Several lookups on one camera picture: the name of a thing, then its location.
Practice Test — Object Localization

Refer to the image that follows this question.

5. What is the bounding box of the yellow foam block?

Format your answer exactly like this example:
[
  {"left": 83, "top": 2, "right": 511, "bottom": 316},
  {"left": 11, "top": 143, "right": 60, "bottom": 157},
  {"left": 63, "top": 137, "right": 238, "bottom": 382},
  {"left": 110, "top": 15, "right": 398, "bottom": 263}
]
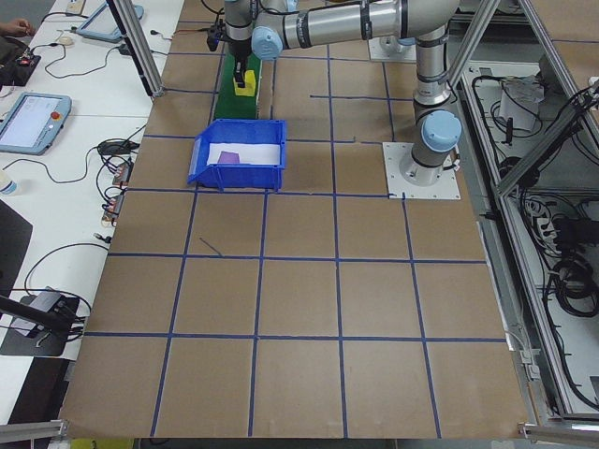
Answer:
[{"left": 233, "top": 69, "right": 258, "bottom": 98}]

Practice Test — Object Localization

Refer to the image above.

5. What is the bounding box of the green conveyor belt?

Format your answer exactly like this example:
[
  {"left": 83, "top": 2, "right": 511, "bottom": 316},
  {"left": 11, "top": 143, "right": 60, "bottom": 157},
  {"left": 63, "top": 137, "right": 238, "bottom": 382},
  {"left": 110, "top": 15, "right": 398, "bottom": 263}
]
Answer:
[{"left": 212, "top": 48, "right": 264, "bottom": 121}]

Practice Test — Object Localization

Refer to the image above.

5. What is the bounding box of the white foam sheet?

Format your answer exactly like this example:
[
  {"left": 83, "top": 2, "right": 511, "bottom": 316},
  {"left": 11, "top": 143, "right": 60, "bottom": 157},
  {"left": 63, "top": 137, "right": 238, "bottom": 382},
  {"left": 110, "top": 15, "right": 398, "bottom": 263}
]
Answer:
[{"left": 207, "top": 141, "right": 283, "bottom": 167}]

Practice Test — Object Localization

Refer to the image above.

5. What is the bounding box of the blue plastic storage bin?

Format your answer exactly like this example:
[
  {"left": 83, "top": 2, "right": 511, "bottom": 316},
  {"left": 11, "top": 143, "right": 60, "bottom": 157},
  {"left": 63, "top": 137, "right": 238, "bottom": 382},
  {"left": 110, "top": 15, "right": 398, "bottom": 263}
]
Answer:
[{"left": 186, "top": 118, "right": 288, "bottom": 193}]

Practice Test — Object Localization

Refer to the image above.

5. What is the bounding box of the light blue teach pendant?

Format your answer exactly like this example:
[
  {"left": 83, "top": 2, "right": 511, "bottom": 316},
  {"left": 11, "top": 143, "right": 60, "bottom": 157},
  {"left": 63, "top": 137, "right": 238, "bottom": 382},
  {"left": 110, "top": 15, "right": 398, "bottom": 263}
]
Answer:
[
  {"left": 0, "top": 92, "right": 73, "bottom": 156},
  {"left": 75, "top": 1, "right": 144, "bottom": 45}
]

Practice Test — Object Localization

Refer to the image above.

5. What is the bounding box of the grey power strip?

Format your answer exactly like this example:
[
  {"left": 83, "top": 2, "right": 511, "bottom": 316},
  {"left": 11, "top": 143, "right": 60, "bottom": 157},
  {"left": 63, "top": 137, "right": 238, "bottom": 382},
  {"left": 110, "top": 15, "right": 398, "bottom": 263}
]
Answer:
[
  {"left": 102, "top": 195, "right": 125, "bottom": 229},
  {"left": 112, "top": 160, "right": 135, "bottom": 189}
]

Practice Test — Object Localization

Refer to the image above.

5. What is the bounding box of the black box with red button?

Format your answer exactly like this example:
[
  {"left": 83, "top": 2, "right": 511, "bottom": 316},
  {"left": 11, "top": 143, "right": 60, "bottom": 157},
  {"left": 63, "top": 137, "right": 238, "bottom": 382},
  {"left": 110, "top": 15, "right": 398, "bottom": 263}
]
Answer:
[{"left": 12, "top": 51, "right": 43, "bottom": 70}]

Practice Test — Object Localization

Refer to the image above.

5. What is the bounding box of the person at desk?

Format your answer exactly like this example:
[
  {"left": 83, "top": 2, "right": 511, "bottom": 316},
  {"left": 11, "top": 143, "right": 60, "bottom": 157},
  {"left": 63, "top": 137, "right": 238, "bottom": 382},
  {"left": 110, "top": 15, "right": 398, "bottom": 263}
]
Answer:
[{"left": 0, "top": 17, "right": 37, "bottom": 90}]

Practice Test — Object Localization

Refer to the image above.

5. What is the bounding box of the clear plastic bottle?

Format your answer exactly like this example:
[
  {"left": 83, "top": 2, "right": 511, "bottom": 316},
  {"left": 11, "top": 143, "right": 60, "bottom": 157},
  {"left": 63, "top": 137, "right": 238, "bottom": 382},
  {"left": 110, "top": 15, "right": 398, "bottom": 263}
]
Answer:
[{"left": 0, "top": 169, "right": 22, "bottom": 197}]

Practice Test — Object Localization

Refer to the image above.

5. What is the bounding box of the black monitor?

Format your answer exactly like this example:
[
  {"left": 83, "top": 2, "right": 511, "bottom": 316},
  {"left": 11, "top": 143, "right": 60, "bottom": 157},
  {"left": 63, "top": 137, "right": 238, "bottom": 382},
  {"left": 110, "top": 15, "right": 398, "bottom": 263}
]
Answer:
[{"left": 0, "top": 198, "right": 35, "bottom": 300}]

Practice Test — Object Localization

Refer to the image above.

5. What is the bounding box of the small grey box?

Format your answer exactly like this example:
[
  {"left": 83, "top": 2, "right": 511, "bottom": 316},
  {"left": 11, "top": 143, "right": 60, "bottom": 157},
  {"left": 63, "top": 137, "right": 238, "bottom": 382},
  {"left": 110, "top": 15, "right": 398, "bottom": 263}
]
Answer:
[{"left": 32, "top": 287, "right": 65, "bottom": 315}]

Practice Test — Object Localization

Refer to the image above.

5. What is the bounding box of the black power brick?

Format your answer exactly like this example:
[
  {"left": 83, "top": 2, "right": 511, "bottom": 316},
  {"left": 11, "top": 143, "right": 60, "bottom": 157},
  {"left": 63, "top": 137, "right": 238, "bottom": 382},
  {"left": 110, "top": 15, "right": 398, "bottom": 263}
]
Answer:
[{"left": 553, "top": 218, "right": 594, "bottom": 245}]

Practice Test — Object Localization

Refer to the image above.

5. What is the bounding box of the aluminium corner bar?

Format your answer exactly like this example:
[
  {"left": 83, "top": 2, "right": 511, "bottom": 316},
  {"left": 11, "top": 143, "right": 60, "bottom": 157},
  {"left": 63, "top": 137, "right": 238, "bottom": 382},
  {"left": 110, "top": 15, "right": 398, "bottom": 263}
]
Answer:
[
  {"left": 0, "top": 417, "right": 71, "bottom": 444},
  {"left": 516, "top": 419, "right": 599, "bottom": 442}
]

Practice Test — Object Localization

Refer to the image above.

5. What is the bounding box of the aluminium profile post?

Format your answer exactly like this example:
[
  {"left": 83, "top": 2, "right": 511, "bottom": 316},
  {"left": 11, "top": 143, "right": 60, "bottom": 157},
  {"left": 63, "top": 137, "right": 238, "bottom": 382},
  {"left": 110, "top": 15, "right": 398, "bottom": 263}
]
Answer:
[{"left": 105, "top": 0, "right": 166, "bottom": 98}]

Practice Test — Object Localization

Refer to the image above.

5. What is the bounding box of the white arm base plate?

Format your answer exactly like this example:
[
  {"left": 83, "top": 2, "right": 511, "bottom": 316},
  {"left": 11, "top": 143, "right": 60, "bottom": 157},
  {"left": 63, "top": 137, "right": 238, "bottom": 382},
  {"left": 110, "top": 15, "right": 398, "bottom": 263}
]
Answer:
[
  {"left": 382, "top": 141, "right": 463, "bottom": 202},
  {"left": 368, "top": 36, "right": 418, "bottom": 63}
]

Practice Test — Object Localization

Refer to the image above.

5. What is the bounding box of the white box in frame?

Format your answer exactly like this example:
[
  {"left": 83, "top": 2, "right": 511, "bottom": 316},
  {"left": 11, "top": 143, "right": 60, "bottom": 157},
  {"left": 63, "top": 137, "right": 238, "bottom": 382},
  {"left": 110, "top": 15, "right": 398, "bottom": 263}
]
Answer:
[{"left": 499, "top": 77, "right": 545, "bottom": 133}]

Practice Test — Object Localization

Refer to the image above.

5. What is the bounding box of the black camera stand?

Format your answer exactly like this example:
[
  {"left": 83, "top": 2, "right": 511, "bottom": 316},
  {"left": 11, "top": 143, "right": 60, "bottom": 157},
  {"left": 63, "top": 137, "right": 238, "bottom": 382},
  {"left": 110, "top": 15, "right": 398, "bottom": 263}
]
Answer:
[{"left": 0, "top": 290, "right": 81, "bottom": 360}]

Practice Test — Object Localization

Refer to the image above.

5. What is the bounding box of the V-shaped metal bar frame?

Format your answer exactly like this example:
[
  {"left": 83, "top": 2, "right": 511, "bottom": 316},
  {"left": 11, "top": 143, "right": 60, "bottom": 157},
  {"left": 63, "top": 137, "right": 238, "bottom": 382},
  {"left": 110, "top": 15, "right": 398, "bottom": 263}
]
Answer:
[{"left": 446, "top": 0, "right": 599, "bottom": 449}]

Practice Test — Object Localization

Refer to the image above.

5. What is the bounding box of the black cable coil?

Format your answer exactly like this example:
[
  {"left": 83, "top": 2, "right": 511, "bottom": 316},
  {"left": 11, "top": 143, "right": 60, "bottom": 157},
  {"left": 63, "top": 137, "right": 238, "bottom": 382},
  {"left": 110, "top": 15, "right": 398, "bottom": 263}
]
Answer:
[{"left": 550, "top": 255, "right": 599, "bottom": 322}]

